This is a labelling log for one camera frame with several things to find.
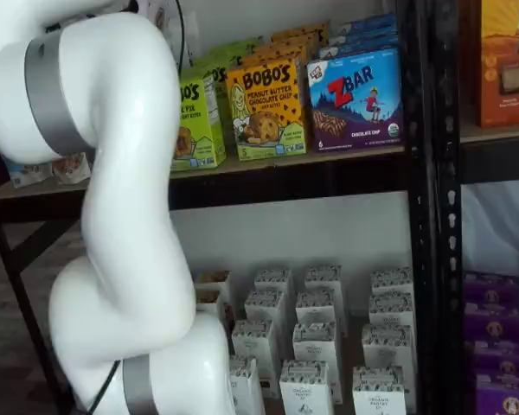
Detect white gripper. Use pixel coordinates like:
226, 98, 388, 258
133, 0, 178, 35

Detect green Bobo's apple pie box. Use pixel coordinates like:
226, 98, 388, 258
210, 35, 266, 56
197, 60, 231, 101
170, 74, 227, 173
202, 46, 253, 71

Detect yellow Bobo's peanut butter box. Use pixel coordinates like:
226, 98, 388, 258
225, 55, 308, 163
253, 33, 320, 56
240, 44, 307, 67
270, 20, 330, 45

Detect blue purple ZBar box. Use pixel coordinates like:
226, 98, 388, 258
318, 35, 400, 61
334, 12, 399, 35
306, 47, 405, 153
327, 25, 400, 45

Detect wooden shelf board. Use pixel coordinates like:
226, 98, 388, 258
0, 144, 407, 203
460, 119, 519, 145

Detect white organic pantry box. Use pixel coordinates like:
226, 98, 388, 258
292, 321, 338, 369
279, 359, 331, 415
369, 267, 414, 300
362, 323, 413, 374
295, 290, 339, 330
352, 366, 407, 415
231, 319, 275, 369
368, 293, 414, 330
254, 268, 294, 300
228, 355, 266, 415
304, 264, 343, 296
244, 290, 287, 330

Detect orange snack box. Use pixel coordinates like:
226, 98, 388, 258
479, 0, 519, 129

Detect purple snack box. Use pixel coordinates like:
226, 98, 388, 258
475, 375, 519, 415
472, 341, 519, 378
464, 302, 519, 343
464, 271, 519, 304

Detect red label granola bag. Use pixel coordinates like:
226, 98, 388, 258
2, 150, 93, 189

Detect black metal shelving rack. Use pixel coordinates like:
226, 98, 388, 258
0, 0, 436, 415
432, 0, 519, 415

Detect white patterned small boxes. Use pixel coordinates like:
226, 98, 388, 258
189, 259, 416, 415

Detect translucent plastic sheet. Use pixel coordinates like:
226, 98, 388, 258
461, 181, 519, 278

